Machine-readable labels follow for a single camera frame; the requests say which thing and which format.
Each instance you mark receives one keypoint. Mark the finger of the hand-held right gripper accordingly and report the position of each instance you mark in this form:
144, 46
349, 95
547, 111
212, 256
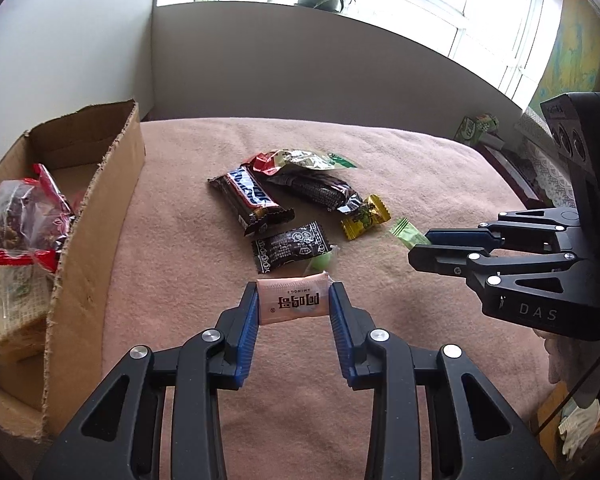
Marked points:
455, 238
437, 259

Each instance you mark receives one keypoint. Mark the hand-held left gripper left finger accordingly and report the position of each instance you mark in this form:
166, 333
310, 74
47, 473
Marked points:
247, 320

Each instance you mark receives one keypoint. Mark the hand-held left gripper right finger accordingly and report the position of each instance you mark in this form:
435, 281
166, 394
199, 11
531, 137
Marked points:
338, 320

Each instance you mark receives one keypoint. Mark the pink candy packet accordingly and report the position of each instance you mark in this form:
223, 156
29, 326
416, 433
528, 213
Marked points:
292, 300

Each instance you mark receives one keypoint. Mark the cardboard box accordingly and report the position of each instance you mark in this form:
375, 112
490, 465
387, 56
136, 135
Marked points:
90, 240

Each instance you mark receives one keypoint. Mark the beige cracker packet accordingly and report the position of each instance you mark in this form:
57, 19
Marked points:
15, 305

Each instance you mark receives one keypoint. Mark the clear bag with red seal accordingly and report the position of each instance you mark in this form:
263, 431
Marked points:
20, 215

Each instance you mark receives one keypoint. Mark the person's right hand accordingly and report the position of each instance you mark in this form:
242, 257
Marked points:
580, 427

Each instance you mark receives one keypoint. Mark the white lace cloth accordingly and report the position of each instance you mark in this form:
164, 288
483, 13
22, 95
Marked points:
542, 160

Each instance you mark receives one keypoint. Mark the dark wooden cabinet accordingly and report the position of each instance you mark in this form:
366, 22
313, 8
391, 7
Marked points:
512, 172

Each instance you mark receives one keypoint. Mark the yellow wrapped candy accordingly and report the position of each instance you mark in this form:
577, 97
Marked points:
365, 217

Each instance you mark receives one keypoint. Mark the small black snack packet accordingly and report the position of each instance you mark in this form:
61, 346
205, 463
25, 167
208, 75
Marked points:
290, 247

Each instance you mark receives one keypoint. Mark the green printed box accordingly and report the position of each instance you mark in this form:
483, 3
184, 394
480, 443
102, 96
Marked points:
472, 129

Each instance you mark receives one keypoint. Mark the brown chocolate bar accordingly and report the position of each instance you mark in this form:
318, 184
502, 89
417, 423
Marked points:
250, 197

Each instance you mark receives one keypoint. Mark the dark brown snack packet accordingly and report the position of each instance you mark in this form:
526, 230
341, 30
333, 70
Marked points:
315, 187

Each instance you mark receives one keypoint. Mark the silver green snack packet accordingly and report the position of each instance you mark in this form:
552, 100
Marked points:
305, 157

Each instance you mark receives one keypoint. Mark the wall map poster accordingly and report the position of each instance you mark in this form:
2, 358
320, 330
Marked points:
575, 60

